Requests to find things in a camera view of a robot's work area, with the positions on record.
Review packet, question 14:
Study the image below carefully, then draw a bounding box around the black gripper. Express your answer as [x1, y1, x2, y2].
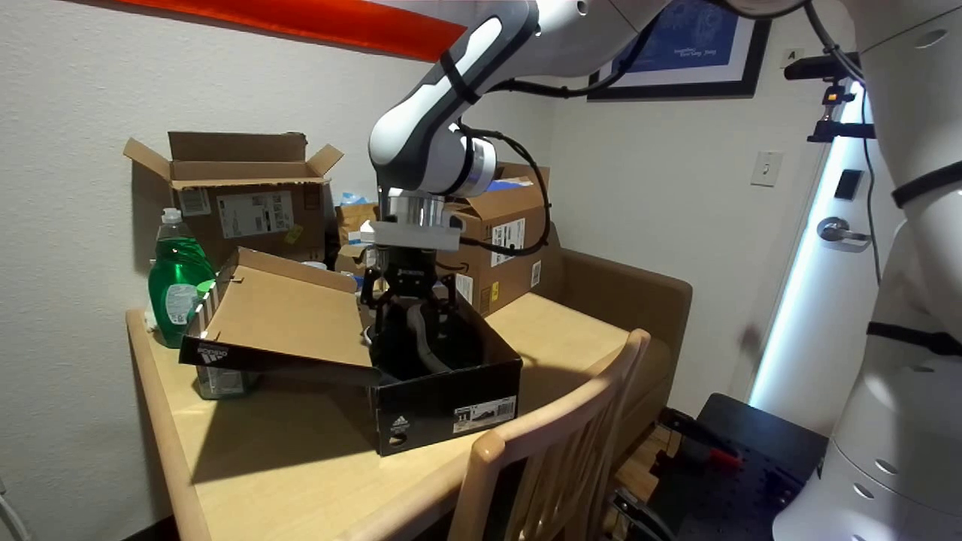
[362, 248, 458, 341]

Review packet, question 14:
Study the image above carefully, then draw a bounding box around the navy sneaker with white sole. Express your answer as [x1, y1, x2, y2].
[399, 297, 489, 379]

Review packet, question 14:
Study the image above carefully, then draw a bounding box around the black striped shoe box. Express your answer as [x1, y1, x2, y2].
[177, 248, 525, 459]

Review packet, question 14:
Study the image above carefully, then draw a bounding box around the small cardboard box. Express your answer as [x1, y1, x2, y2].
[335, 191, 383, 278]

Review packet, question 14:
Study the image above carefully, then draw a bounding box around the large labelled cardboard box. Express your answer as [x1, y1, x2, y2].
[438, 161, 555, 315]

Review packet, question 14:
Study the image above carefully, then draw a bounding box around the open cardboard box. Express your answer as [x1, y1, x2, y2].
[120, 130, 345, 275]

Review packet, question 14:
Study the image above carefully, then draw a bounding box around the light wooden chair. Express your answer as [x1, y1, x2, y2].
[444, 327, 656, 541]

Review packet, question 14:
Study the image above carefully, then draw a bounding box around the green dish soap bottle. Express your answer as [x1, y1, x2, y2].
[144, 204, 223, 351]

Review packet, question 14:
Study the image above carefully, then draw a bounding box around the orange black clamp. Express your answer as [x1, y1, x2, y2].
[660, 407, 750, 475]

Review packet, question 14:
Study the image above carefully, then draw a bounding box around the black framed blue picture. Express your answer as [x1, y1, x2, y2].
[587, 0, 772, 103]

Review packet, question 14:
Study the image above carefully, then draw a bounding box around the white door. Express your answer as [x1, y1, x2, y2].
[750, 92, 905, 435]

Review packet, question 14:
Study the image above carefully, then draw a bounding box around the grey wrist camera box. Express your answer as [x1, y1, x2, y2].
[371, 218, 465, 255]

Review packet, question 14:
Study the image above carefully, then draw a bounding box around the red wall banner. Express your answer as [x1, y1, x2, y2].
[71, 0, 474, 67]

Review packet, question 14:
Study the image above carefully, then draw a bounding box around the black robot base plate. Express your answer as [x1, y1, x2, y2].
[642, 391, 832, 541]

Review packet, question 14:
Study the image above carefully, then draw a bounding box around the white light switch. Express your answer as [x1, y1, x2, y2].
[750, 147, 786, 188]

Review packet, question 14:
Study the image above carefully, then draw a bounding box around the silver door handle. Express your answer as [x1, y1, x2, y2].
[814, 213, 873, 248]

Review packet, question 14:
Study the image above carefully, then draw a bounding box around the black camera on mount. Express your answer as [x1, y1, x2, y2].
[781, 51, 877, 143]

